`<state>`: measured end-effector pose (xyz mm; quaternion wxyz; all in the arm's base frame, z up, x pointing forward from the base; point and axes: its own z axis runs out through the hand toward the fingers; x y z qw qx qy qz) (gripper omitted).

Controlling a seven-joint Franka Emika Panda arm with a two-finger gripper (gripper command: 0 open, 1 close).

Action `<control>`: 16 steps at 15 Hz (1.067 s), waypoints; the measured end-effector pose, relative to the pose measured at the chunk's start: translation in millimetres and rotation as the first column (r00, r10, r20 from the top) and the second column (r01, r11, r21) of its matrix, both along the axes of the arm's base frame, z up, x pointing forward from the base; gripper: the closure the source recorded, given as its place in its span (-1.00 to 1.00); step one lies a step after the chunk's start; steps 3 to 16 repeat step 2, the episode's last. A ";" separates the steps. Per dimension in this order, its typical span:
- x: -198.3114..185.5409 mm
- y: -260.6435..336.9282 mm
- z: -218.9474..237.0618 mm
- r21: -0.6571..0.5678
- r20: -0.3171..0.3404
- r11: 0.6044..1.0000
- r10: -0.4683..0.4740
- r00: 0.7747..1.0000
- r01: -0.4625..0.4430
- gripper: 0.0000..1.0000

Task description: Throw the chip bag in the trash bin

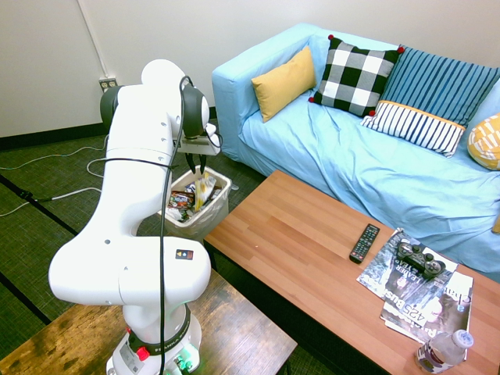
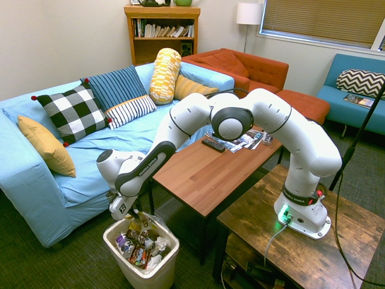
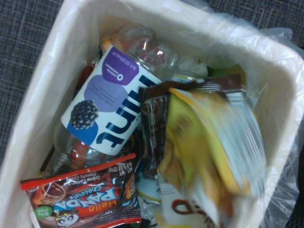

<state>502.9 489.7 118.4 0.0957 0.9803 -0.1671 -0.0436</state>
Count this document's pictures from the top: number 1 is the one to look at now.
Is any clear hint water bottle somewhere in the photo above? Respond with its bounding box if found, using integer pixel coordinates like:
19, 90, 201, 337
414, 329, 475, 375

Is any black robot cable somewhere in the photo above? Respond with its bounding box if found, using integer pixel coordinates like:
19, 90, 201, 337
105, 75, 224, 375

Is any white wall conduit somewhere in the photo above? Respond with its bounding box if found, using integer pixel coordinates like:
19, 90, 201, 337
76, 0, 111, 79

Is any yellow chip bag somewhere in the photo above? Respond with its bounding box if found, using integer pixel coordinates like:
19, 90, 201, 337
194, 166, 217, 213

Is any plain mustard pillow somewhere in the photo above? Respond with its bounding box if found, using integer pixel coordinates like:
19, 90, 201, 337
251, 45, 317, 123

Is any white floor cable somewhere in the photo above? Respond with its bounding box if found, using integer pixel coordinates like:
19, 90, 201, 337
0, 134, 110, 218

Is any brown snack wrapper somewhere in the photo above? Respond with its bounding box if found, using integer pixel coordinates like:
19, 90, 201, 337
168, 190, 195, 210

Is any black TV remote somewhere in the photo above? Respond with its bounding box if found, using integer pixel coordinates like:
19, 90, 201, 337
348, 223, 381, 265

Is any dark cover magazine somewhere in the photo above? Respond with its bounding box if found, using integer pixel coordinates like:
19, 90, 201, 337
355, 228, 459, 312

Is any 425 Business magazine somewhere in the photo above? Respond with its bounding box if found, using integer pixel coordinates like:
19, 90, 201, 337
380, 271, 474, 345

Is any blue striped pillow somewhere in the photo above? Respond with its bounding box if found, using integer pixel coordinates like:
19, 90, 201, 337
380, 45, 500, 128

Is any white navy striped pillow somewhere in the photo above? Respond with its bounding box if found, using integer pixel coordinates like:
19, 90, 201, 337
359, 99, 466, 159

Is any light blue sofa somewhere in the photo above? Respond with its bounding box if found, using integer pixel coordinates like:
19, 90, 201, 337
212, 22, 500, 283

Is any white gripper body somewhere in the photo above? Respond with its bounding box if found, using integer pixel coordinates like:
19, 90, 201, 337
177, 135, 221, 156

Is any black white checkered pillow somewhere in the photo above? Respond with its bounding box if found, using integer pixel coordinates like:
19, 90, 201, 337
308, 34, 405, 118

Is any wooden coffee table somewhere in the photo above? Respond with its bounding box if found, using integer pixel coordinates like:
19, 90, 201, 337
203, 169, 500, 375

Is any white plastic trash bin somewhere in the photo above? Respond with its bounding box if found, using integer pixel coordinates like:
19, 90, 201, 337
157, 165, 233, 240

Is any black game controller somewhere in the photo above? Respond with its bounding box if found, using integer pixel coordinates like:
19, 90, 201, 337
396, 241, 447, 280

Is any yellow patterned bolster pillow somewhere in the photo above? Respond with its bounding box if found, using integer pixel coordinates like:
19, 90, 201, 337
467, 112, 500, 171

